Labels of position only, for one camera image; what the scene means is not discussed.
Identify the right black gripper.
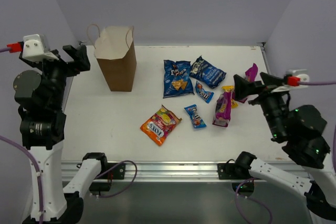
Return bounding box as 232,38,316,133
233,71,291,140

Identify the purple snack packet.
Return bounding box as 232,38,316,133
212,91,232,127
235,63,258,103

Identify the yellow M&M's packet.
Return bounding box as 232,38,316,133
222,86,238,109

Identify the small blue M&M's packet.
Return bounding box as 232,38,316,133
195,81,214,104

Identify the brown paper bag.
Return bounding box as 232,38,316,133
86,24,137,92

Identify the blue Kettle chips bag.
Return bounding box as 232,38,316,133
190,56,226,89

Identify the blue Doritos chips bag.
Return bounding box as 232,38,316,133
163,60,194,99

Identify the orange Fox's candy packet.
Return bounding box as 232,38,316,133
140,105,182,146

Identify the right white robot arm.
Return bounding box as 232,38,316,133
232,70,335,221

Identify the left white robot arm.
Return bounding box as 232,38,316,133
13,45,109,223

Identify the right black controller box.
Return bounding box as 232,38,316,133
232,182,255,196

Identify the black controller box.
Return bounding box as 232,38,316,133
89,182,111,194
232,182,255,196

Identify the left black controller box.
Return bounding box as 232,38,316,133
89,182,111,194

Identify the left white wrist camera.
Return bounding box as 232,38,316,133
23,34,56,62

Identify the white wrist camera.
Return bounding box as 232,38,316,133
23,34,56,62
271,69,310,93

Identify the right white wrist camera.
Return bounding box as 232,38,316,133
271,69,310,93

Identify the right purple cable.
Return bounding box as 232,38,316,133
234,76,336,222

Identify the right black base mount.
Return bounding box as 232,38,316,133
217,159,251,180

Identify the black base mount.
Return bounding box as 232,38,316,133
98,164,126,180
217,159,251,180

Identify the aluminium front rail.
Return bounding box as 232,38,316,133
60,159,312,183

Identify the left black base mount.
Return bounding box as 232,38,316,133
98,164,126,180

